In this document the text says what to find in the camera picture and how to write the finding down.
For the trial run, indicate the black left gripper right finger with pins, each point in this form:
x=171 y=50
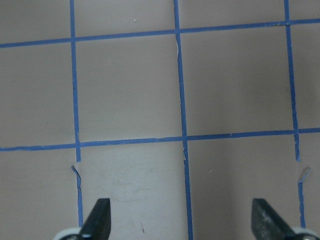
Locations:
x=266 y=223

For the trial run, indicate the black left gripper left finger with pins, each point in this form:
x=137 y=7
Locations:
x=98 y=224

